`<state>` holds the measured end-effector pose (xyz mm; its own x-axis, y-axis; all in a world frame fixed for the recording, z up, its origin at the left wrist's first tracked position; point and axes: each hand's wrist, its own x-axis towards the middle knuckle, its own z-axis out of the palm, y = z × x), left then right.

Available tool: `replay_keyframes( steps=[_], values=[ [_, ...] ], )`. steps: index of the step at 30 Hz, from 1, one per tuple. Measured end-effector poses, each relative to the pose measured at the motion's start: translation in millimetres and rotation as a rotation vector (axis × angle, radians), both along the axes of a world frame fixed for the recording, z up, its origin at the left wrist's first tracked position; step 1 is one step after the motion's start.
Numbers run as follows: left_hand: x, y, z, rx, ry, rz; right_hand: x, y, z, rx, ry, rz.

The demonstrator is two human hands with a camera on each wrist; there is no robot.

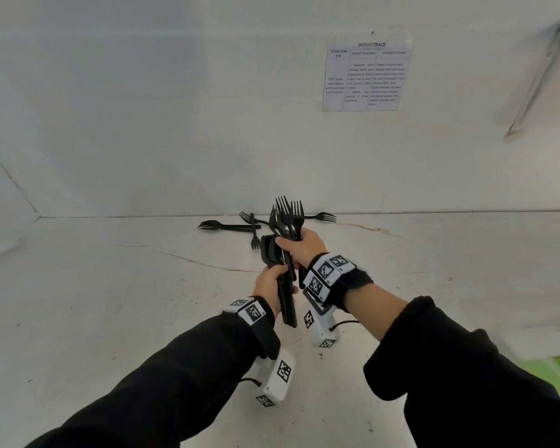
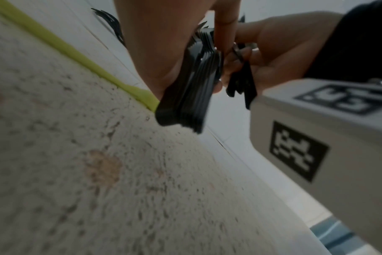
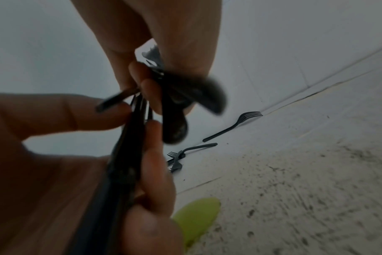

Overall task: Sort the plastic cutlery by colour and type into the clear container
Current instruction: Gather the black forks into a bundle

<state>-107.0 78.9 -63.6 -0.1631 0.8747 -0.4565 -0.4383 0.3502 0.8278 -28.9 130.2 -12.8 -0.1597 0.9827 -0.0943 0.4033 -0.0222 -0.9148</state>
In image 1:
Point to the small white wall clip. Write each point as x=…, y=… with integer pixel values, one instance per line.
x=0, y=246

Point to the black marker right wrist band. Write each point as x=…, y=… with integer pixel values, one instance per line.
x=350, y=279

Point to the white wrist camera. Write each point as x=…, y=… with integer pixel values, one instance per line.
x=277, y=375
x=322, y=331

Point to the metal wall bracket frame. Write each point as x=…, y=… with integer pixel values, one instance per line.
x=536, y=83

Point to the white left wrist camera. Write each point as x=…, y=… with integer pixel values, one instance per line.
x=277, y=375

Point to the person's left hand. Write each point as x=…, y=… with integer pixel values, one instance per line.
x=268, y=286

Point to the person's left forearm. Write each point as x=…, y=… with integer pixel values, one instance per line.
x=158, y=391

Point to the printed paper wall notice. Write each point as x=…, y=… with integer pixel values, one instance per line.
x=366, y=76

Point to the black plastic fork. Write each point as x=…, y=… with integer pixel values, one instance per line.
x=326, y=217
x=297, y=219
x=283, y=212
x=255, y=240
x=247, y=216
x=228, y=227

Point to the clear plastic container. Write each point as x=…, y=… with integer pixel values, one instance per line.
x=536, y=345

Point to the black marker left wrist band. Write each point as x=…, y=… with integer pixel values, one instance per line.
x=256, y=317

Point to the black marker wrist band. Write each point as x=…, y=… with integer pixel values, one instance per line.
x=256, y=317
x=350, y=279

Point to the stack of black forks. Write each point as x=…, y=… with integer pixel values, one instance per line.
x=287, y=303

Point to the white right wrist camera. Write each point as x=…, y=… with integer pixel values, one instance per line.
x=322, y=331

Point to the person's right hand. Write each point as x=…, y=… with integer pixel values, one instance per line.
x=308, y=249

